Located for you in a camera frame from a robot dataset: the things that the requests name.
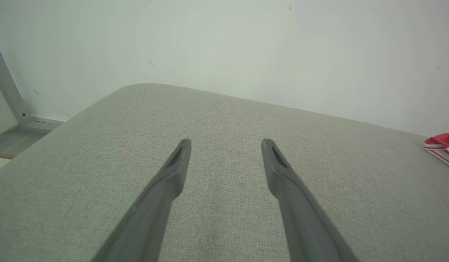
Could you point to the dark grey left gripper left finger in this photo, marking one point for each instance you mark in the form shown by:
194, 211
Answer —
144, 233

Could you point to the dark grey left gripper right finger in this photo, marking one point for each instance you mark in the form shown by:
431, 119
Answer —
308, 233

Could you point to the red basketball jersey with lettering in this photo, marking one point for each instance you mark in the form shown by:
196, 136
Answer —
444, 140

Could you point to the grey metal frame leg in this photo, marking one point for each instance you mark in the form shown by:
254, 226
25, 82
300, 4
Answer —
8, 83

